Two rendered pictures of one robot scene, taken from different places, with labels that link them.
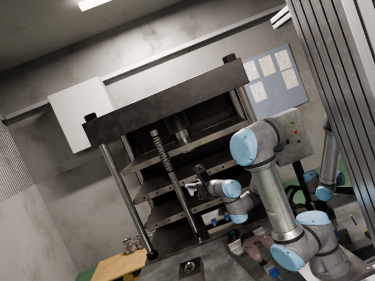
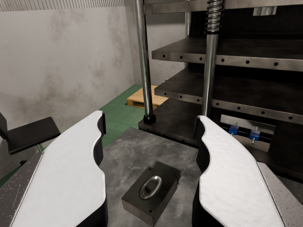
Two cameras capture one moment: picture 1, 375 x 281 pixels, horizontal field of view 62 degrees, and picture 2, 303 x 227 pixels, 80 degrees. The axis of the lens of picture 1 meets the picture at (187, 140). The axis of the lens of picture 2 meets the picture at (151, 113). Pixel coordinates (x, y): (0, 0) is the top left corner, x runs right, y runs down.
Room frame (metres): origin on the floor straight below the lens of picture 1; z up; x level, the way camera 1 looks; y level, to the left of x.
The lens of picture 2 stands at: (1.47, 0.01, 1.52)
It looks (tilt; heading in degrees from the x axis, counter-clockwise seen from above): 30 degrees down; 31
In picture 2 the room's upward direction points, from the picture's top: 5 degrees counter-clockwise
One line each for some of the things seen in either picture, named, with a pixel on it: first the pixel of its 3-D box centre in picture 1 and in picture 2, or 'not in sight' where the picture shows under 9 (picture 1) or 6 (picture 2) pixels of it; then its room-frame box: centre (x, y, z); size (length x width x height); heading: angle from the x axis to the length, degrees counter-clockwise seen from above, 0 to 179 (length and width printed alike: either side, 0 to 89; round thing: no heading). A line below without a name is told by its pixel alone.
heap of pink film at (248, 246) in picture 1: (256, 243); not in sight; (1.78, -0.15, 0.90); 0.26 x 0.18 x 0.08; 13
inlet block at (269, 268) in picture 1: (274, 273); not in sight; (1.51, -0.15, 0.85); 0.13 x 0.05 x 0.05; 13
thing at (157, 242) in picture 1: (217, 218); (242, 120); (2.76, 0.02, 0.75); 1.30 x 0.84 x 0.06; 86
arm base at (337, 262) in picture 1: (326, 255); not in sight; (1.13, -0.33, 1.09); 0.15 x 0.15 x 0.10
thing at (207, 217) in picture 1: (218, 208); (250, 112); (2.68, -0.02, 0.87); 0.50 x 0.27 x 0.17; 176
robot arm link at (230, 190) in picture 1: (227, 189); not in sight; (1.29, -0.08, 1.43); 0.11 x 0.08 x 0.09; 29
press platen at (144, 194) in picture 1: (196, 167); (258, 47); (2.81, 0.02, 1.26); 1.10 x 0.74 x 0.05; 86
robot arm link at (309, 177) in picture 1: (313, 181); not in sight; (1.59, -0.53, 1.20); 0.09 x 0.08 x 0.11; 49
